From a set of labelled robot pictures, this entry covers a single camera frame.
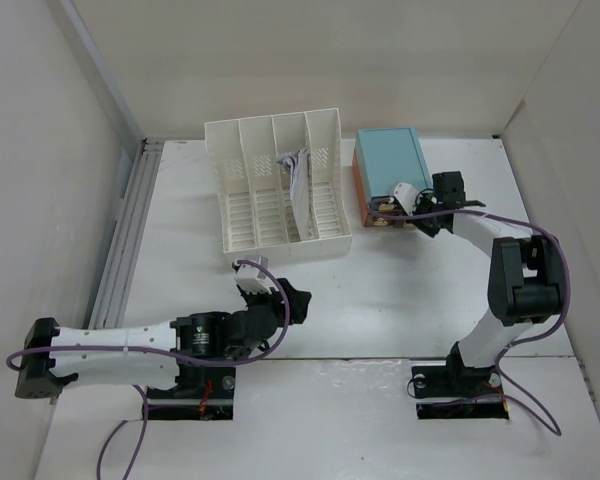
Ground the aluminium frame rail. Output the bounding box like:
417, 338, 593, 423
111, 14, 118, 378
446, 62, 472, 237
83, 139, 164, 330

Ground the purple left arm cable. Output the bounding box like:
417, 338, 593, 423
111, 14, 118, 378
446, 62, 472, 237
5, 258, 295, 479

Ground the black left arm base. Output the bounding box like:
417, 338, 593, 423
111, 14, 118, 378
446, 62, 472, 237
146, 367, 236, 421

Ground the white plastic file organizer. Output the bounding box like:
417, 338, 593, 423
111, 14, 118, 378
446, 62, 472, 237
204, 108, 352, 262

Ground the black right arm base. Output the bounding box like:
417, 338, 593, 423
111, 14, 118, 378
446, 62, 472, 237
408, 348, 509, 420

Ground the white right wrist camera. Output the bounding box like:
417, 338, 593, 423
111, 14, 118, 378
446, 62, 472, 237
392, 182, 420, 216

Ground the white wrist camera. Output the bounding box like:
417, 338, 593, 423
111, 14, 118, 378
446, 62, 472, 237
392, 182, 420, 216
232, 254, 275, 294

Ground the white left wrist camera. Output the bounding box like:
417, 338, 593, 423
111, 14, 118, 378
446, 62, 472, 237
232, 254, 275, 294

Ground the blue top drawer box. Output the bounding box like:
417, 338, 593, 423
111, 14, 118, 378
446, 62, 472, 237
355, 127, 432, 204

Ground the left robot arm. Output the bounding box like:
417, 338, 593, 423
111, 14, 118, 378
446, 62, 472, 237
8, 278, 312, 399

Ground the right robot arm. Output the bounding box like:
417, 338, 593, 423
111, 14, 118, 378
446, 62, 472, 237
412, 171, 570, 398

